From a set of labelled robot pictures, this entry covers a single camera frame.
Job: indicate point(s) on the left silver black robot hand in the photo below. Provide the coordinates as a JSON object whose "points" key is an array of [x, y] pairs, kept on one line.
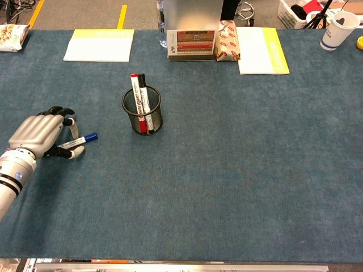
{"points": [[37, 131]]}

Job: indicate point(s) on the blue cap whiteboard marker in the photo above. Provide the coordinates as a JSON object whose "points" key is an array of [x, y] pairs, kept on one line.
{"points": [[85, 139]]}

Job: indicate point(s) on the red cap whiteboard marker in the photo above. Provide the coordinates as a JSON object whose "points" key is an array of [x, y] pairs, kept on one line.
{"points": [[135, 88]]}

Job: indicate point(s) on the black cap whiteboard marker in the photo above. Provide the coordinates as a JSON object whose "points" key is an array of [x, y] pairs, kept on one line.
{"points": [[142, 85]]}

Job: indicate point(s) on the black mesh pen cup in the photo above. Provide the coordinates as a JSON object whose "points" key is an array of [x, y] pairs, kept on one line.
{"points": [[154, 122]]}

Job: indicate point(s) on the white snack bag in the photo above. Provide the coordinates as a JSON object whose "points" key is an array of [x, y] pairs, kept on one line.
{"points": [[11, 38]]}

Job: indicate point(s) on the plain yellow white notebook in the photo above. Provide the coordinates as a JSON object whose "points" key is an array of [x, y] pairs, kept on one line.
{"points": [[99, 46]]}

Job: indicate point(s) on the clear plastic water bottle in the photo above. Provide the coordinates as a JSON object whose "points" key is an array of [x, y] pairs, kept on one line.
{"points": [[161, 22]]}

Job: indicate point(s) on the blue felt table mat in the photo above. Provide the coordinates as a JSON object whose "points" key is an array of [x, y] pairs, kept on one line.
{"points": [[227, 158]]}

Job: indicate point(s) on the gold red patterned package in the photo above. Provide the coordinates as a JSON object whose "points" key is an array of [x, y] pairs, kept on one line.
{"points": [[228, 42]]}

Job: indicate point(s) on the person in black trousers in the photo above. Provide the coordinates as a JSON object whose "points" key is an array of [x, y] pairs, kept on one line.
{"points": [[229, 8]]}

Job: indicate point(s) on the yellow white Lexicon notebook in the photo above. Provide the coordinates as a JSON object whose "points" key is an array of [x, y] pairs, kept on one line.
{"points": [[261, 51]]}

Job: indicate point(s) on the chrome stool base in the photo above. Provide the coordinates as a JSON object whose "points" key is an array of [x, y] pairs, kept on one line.
{"points": [[246, 11]]}

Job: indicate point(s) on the white plastic basket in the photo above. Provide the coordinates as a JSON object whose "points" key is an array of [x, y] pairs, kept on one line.
{"points": [[289, 14]]}

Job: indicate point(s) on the black tripod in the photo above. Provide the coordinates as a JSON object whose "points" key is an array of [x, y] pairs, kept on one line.
{"points": [[319, 17]]}

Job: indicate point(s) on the white paper cup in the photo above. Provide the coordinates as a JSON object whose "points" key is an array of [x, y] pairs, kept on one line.
{"points": [[336, 32]]}

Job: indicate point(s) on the small yellow round object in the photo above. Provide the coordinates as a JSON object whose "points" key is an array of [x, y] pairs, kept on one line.
{"points": [[360, 44]]}

